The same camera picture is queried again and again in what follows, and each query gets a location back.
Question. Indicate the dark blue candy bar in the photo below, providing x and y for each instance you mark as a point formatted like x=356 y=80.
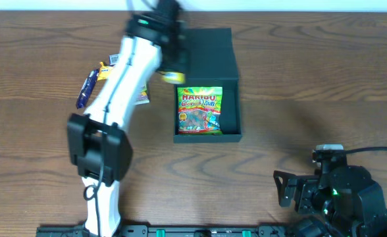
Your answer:
x=87 y=89

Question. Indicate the yellow plastic bottle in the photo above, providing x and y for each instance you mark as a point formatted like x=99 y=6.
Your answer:
x=173 y=77

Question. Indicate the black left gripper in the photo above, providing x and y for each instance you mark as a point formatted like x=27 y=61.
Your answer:
x=175 y=61

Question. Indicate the green Pretz snack box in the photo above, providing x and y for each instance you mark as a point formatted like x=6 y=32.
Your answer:
x=143 y=97

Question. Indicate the dark green lidded box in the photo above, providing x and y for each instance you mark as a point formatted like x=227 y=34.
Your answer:
x=212 y=62

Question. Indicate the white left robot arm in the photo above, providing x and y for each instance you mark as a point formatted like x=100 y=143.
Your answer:
x=98 y=140

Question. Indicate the Haribo gummy candy bag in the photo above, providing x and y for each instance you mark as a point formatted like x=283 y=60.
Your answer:
x=199 y=110

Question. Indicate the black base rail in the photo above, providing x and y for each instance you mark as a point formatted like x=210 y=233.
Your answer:
x=193 y=231

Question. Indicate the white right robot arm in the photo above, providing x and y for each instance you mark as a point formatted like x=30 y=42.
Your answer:
x=338 y=200

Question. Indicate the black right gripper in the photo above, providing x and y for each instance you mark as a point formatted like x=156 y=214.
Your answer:
x=299 y=191

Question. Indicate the dark blue barcode box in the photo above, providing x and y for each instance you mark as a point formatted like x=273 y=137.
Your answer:
x=113 y=59

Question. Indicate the orange yellow snack packet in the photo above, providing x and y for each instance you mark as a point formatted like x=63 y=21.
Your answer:
x=104 y=71

